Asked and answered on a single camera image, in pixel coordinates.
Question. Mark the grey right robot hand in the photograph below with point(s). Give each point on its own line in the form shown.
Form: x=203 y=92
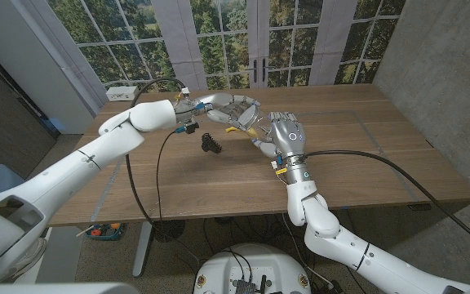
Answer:
x=288 y=136

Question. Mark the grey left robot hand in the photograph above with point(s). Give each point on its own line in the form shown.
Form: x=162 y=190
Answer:
x=220 y=100

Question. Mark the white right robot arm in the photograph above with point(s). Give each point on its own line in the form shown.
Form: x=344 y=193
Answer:
x=329 y=232

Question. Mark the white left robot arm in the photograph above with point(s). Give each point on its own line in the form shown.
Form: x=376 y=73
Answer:
x=96 y=151

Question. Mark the yellow banana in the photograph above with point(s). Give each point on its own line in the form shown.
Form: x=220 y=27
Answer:
x=230 y=130

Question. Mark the black hair claw clip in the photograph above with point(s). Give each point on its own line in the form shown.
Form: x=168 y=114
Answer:
x=211 y=145

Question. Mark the printed window backdrop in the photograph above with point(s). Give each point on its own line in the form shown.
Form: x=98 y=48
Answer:
x=218 y=41

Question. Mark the white power strip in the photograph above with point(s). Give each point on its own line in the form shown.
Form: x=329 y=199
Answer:
x=121 y=94

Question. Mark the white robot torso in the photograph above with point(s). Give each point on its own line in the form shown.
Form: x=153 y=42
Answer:
x=255 y=265

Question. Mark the black round fan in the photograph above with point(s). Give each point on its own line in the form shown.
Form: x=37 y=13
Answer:
x=171 y=230

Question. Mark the white table leg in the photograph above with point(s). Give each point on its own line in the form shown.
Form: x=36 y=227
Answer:
x=142 y=249

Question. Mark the teal tray with tools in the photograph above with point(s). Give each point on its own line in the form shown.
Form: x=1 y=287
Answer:
x=108 y=232

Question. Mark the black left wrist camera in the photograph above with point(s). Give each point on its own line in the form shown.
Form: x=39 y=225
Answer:
x=191 y=127

